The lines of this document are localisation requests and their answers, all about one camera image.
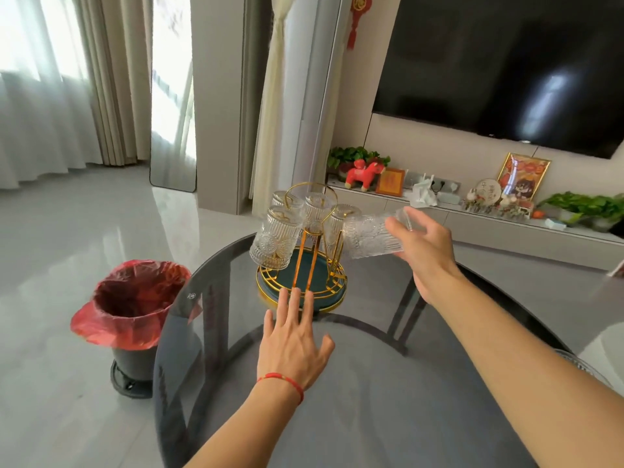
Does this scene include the person's left hand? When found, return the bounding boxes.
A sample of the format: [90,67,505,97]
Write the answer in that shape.
[257,286,336,391]

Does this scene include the person's right hand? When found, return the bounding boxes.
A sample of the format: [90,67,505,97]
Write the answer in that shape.
[384,207,465,308]

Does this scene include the person's right forearm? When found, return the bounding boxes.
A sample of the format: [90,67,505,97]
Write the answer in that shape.
[418,273,624,468]

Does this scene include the person's left forearm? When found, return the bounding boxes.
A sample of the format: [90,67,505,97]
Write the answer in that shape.
[183,377,304,468]

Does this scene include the gold cup rack teal tray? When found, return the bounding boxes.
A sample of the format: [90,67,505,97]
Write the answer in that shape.
[255,182,350,315]

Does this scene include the crumpled white tissue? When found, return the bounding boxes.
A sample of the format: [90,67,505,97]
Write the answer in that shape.
[404,182,438,208]

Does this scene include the orange framed picture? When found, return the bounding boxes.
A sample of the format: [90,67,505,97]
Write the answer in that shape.
[375,167,407,197]

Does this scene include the red toy horse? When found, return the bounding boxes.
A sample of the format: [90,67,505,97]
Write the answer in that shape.
[344,159,386,192]

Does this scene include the long white television cabinet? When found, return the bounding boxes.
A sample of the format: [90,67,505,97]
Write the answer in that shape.
[326,177,624,272]

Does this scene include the small green leafy plant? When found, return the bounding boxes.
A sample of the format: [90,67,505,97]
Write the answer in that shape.
[327,146,392,174]

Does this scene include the round white decorative plaque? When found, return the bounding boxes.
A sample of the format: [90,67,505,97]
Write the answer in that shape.
[475,177,503,205]

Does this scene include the group of small figurines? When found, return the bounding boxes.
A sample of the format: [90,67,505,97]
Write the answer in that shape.
[462,189,533,221]

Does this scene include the red plastic bin bag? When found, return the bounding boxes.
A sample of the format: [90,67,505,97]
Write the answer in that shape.
[70,259,203,351]

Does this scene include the gold framed colourful picture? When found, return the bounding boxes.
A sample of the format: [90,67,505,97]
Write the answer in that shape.
[496,152,552,201]

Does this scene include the dark grey trash bin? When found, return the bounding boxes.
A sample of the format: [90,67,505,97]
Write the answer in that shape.
[109,342,163,399]

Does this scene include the grey sheer curtain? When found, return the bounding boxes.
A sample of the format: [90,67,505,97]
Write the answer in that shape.
[285,0,348,193]

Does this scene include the cream tied curtain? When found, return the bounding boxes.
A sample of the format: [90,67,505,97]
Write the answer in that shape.
[250,0,294,217]

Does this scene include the large green leafy plant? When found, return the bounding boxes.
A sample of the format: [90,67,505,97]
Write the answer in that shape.
[536,191,624,233]

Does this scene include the black flat screen television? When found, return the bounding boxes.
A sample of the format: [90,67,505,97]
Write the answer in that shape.
[371,0,624,160]

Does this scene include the clear glass dish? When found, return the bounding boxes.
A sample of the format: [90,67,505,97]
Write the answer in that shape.
[555,348,613,387]

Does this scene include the tall standing mirror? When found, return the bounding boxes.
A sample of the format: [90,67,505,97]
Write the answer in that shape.
[149,0,198,193]

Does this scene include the beige pleated curtain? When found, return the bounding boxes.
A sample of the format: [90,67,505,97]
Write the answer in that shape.
[72,0,153,167]

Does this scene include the white sheer curtain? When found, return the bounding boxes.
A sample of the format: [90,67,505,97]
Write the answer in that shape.
[0,0,104,191]

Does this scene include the red string bracelet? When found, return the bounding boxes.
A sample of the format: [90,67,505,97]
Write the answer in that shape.
[256,372,305,404]

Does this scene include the grey wall socket strip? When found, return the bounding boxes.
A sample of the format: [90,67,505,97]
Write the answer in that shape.
[405,171,462,193]

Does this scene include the black metal table frame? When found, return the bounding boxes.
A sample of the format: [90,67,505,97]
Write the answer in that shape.
[194,268,432,357]

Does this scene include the red knot wall ornament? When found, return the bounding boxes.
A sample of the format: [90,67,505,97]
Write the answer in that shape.
[346,0,373,50]

